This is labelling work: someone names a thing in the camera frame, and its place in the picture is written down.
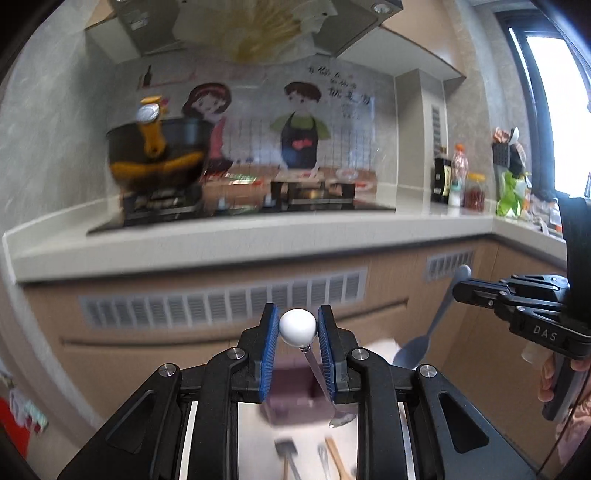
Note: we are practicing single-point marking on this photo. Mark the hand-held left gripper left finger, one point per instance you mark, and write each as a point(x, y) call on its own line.
point(268, 355)

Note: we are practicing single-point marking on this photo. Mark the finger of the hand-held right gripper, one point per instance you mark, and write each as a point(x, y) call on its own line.
point(480, 293)
point(535, 280)

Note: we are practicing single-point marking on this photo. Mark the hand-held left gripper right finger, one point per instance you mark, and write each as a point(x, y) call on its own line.
point(325, 355)

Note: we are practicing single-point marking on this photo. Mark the metal spoon with white knob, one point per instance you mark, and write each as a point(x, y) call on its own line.
point(298, 327)

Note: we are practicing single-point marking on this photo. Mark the purple utensil holder box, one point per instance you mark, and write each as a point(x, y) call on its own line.
point(291, 392)

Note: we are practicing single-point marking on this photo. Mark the grey plastic spoon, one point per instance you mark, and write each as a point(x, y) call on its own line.
point(413, 353)

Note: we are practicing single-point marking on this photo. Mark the wooden spoon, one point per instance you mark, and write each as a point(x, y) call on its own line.
point(340, 461)

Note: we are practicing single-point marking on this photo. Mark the person's right hand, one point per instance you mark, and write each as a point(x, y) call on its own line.
point(546, 378)

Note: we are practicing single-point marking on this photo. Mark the green plastic bag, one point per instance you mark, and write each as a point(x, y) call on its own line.
point(510, 196)

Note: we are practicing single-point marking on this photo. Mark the long white vent grille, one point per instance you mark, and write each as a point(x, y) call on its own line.
point(184, 304)

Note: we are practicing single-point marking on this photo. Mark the red jar with yellow lid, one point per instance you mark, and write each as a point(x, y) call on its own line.
point(474, 194)

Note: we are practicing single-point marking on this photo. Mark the small white bottle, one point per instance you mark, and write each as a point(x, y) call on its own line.
point(455, 196)

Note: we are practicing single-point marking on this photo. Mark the dark soy sauce bottle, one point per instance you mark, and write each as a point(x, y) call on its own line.
point(442, 180)

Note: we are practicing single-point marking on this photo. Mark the wooden base cabinet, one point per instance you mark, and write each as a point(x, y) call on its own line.
point(138, 364)

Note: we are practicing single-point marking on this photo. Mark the clear bottle with orange cap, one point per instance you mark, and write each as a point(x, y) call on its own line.
point(460, 161)

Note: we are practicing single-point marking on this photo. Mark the black gas stove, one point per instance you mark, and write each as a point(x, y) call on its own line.
point(231, 217)

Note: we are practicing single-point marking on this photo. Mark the dark framed window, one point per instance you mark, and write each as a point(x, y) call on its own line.
point(554, 115)

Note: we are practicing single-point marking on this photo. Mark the grey column with vent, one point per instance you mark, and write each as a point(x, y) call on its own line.
point(415, 138)

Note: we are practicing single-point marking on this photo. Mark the red patterned cloth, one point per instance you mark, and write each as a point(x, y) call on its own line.
point(18, 415)

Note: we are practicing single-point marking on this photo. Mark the range hood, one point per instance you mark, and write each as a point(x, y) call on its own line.
point(351, 27)

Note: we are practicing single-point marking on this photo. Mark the black wall utensil rack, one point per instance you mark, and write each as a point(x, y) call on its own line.
point(505, 154)

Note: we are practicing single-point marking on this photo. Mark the cartoon wall sticker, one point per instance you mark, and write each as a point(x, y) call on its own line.
point(258, 129)

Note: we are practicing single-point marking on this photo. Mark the wooden wall cabinet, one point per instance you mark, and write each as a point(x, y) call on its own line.
point(425, 46)

